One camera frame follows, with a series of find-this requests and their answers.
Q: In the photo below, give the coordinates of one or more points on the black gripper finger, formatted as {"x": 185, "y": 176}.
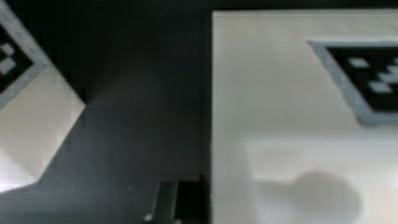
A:
{"x": 180, "y": 203}

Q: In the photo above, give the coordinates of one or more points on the white cabinet body box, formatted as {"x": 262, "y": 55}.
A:
{"x": 304, "y": 117}

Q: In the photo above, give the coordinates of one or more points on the white cabinet drawer block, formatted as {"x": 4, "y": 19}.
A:
{"x": 40, "y": 105}

